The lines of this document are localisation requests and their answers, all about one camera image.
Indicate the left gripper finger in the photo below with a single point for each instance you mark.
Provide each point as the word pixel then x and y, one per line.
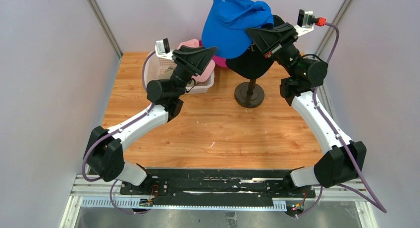
pixel 197 64
pixel 186 51

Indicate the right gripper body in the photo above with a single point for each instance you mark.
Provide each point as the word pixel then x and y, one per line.
pixel 287 55

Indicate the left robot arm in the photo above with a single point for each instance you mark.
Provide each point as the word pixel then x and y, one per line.
pixel 105 149

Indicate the white plastic basket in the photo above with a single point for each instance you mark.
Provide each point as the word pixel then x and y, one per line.
pixel 154 66

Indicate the magenta baseball cap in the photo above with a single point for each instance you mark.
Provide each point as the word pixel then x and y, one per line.
pixel 217 62

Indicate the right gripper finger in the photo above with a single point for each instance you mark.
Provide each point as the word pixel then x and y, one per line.
pixel 284 34
pixel 259 37

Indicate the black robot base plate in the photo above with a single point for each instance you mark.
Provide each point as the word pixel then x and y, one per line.
pixel 269 182

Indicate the dark wooden mannequin stand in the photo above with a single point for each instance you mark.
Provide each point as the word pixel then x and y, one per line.
pixel 249 94

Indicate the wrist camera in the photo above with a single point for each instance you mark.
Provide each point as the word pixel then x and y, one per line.
pixel 305 22
pixel 163 50

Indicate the black baseball cap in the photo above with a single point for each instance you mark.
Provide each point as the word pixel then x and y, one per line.
pixel 251 64

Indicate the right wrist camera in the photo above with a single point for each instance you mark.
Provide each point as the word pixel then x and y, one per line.
pixel 305 22

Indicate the khaki baseball cap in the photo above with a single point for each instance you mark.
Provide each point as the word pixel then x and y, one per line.
pixel 166 75

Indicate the aluminium frame rail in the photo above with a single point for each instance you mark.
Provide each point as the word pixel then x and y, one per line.
pixel 114 195

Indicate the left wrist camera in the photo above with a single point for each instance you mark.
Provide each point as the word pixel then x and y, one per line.
pixel 163 50

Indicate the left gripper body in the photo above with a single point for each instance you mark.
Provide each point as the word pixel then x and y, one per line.
pixel 182 75

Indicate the blue baseball cap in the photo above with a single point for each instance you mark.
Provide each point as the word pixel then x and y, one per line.
pixel 226 24

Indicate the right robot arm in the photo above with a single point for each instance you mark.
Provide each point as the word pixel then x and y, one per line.
pixel 343 158

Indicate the light pink baseball cap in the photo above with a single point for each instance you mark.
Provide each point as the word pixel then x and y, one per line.
pixel 196 43

